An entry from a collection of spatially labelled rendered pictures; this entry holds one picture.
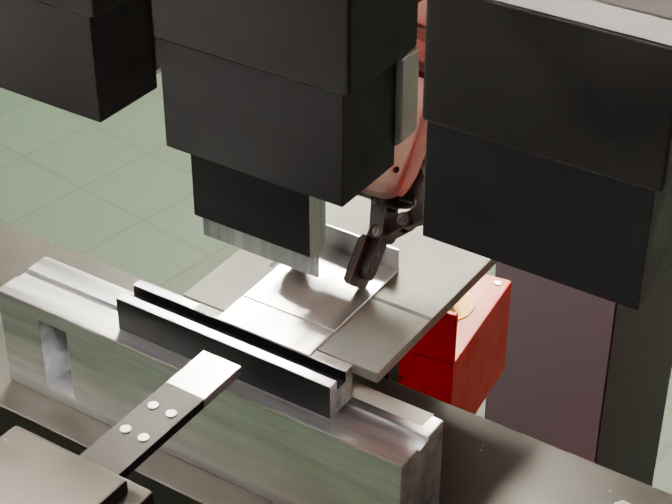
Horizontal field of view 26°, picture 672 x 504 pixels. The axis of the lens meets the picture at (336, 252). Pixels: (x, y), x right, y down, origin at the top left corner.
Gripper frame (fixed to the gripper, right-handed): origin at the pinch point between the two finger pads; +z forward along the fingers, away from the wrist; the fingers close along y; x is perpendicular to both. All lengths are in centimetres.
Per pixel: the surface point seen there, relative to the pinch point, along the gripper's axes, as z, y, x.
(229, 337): 8.8, -2.0, -6.4
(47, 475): 20.0, -0.2, -24.9
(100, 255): 13, -122, 142
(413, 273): -0.9, 5.3, 4.7
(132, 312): 9.8, -10.9, -6.5
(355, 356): 6.6, 7.2, -4.0
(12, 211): 11, -148, 144
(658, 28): -15.5, 29.2, -31.6
